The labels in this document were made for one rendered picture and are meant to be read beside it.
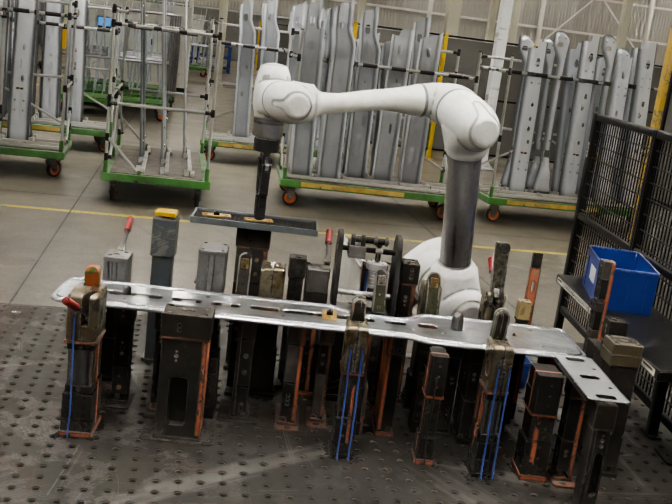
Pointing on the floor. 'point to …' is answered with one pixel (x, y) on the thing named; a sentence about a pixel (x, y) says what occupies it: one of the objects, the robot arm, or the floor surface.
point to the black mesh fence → (622, 223)
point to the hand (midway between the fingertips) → (260, 206)
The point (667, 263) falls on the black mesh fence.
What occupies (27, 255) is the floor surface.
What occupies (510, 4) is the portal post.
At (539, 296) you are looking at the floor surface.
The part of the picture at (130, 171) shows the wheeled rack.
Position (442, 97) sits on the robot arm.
